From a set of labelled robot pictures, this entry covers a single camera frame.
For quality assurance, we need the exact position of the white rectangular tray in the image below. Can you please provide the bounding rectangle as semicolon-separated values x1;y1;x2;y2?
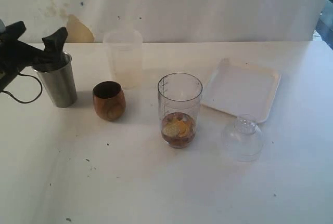
201;58;281;123

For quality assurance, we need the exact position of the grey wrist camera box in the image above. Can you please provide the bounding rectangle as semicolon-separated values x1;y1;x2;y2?
0;19;6;33

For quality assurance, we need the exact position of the translucent plastic container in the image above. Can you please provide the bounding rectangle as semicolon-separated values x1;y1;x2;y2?
103;28;143;89

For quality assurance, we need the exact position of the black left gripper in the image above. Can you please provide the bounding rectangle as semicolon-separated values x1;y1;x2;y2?
0;21;68;91

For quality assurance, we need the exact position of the clear plastic shaker cup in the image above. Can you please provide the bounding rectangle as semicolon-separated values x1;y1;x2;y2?
157;73;203;149

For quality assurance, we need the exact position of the gold coin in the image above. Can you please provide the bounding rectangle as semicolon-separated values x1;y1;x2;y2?
162;123;180;138

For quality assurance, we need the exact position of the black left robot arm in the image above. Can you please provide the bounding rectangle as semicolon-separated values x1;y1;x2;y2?
1;21;68;90

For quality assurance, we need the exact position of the clear dome shaker lid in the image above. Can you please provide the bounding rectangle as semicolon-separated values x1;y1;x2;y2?
221;114;264;162

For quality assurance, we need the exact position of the brown wooden cup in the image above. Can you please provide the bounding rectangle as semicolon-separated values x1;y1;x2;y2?
93;81;126;122

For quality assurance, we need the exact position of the stainless steel cup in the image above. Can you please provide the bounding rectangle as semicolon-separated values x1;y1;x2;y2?
33;52;78;108

